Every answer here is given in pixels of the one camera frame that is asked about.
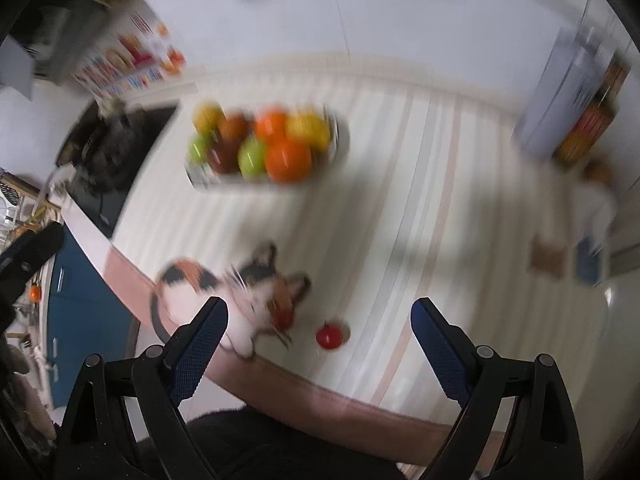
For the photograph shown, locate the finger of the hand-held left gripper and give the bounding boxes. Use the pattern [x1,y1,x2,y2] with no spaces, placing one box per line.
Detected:
[0,221,65,287]

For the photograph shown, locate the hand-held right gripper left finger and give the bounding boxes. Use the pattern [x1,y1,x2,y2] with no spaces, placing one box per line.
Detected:
[55,296,230,480]

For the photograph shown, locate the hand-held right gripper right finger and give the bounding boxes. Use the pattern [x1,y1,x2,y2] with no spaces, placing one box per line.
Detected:
[410,297,584,480]

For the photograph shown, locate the green apple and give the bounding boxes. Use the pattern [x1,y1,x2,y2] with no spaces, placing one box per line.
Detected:
[187,135,216,164]
[237,137,271,179]

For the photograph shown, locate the orange tangerine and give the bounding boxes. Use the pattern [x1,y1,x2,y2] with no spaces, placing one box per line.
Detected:
[253,107,291,141]
[264,138,314,184]

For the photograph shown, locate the oval floral ceramic plate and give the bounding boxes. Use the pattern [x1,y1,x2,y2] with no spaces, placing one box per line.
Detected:
[184,104,351,194]

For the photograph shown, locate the small yellow citrus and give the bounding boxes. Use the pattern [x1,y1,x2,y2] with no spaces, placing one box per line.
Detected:
[193,102,226,134]

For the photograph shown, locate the large yellow citrus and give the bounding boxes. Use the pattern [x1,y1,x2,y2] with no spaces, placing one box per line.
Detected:
[286,112,332,151]

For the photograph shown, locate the dish rack with utensils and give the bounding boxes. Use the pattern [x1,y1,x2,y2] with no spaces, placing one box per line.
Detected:
[0,167,43,233]

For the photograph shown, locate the calico cat shaped mat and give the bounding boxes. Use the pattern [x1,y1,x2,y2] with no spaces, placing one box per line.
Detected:
[149,242,312,359]

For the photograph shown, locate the blue kitchen cabinet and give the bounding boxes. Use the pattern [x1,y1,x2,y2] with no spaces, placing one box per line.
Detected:
[36,229,142,407]

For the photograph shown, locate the black gas stove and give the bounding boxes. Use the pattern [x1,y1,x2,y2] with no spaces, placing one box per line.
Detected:
[54,102,179,239]

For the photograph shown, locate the person's dark trouser legs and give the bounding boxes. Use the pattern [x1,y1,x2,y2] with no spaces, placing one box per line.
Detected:
[134,406,417,480]

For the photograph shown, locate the small brown card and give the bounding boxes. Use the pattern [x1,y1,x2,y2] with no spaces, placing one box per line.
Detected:
[530,244,569,277]

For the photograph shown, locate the striped cream tablecloth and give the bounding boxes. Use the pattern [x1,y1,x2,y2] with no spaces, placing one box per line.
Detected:
[102,51,622,457]

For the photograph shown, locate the small blue packet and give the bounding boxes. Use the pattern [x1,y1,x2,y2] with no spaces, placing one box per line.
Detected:
[572,237,604,287]

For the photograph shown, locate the black range hood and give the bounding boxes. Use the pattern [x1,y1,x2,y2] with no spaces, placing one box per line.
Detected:
[0,0,115,102]

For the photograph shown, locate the dark soy sauce bottle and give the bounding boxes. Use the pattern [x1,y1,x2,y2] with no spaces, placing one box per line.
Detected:
[554,51,632,172]

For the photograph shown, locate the grey gas canister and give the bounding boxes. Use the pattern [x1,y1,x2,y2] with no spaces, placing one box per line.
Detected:
[514,29,609,162]

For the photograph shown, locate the colourful wall sticker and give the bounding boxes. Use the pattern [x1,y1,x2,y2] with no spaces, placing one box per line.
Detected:
[74,11,189,102]

